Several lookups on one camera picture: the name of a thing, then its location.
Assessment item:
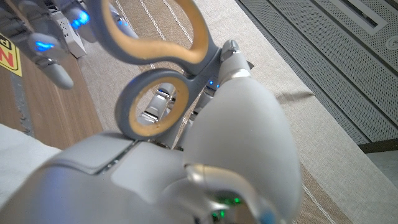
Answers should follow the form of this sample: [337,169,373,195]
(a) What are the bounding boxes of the long ceiling vent slot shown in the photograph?
[328,0,389,35]

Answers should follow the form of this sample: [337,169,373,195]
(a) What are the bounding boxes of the yellow new driver sticker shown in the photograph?
[0,32,23,77]

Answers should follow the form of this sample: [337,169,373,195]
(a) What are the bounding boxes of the grey orange-handled scissors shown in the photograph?
[83,0,254,141]

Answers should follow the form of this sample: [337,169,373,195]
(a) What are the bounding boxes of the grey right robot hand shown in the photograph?
[0,39,307,224]

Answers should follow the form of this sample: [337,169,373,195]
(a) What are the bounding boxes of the white tissue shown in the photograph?
[0,123,62,206]

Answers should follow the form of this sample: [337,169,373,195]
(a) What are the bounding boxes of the round ceiling fixture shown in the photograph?
[384,35,398,51]

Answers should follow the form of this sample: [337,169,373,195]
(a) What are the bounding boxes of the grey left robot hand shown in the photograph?
[0,0,139,90]

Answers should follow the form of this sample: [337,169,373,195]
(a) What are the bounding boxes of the white power strip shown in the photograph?
[49,9,88,59]

